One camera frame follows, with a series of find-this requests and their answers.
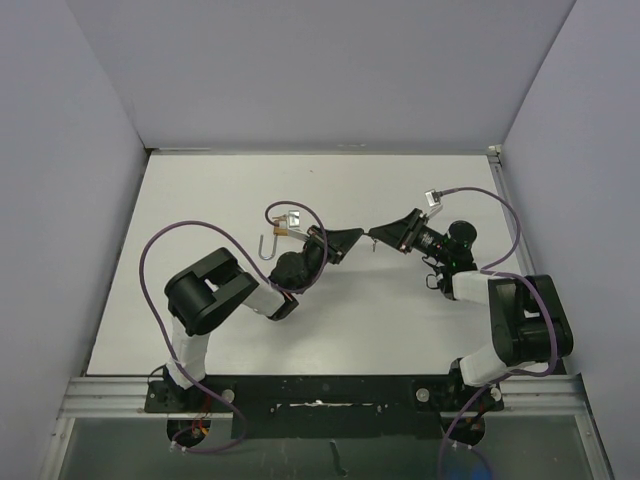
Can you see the aluminium frame rail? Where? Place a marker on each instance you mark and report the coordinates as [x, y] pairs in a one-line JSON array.
[[589, 435]]

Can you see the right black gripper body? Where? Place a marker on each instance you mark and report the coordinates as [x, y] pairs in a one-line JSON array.
[[431, 243]]

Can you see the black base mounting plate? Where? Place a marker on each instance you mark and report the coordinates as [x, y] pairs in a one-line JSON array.
[[325, 407]]

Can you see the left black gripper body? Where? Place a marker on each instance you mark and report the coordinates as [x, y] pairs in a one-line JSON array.
[[314, 257]]

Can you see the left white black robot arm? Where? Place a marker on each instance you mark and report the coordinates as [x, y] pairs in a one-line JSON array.
[[202, 296]]

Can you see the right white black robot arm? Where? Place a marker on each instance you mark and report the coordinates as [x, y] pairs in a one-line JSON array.
[[528, 326]]

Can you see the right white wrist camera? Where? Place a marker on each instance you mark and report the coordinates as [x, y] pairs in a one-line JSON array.
[[434, 203]]

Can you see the brass padlock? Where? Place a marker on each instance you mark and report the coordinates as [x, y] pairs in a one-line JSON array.
[[268, 253]]

